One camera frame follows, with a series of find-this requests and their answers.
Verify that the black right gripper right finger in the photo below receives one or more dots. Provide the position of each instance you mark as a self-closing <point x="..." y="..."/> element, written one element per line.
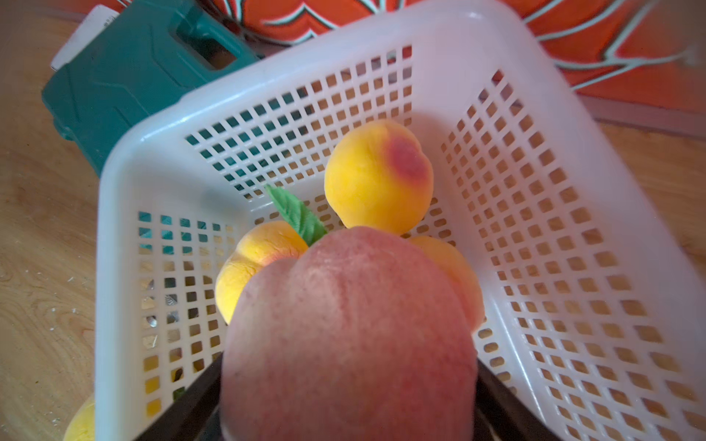
<point x="500" y="415"/>

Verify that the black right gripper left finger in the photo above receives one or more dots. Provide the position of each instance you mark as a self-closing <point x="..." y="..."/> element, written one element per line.
<point x="196" y="414"/>

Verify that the yellow peach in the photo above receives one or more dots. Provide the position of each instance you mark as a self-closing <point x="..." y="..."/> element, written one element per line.
<point x="379" y="177"/>
<point x="83" y="425"/>
<point x="262" y="246"/>

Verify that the orange peach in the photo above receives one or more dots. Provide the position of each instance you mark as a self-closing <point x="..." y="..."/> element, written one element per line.
<point x="463" y="278"/>

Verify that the pink peach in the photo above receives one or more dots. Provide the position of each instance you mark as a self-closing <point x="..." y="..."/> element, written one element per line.
<point x="363" y="337"/>

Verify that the white plastic basket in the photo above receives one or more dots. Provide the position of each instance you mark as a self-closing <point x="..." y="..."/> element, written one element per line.
<point x="444" y="120"/>

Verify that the green plastic tool case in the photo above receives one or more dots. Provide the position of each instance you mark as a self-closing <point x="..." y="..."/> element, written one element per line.
<point x="146" y="60"/>

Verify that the small white box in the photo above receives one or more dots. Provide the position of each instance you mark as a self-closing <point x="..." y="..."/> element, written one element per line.
<point x="92" y="25"/>

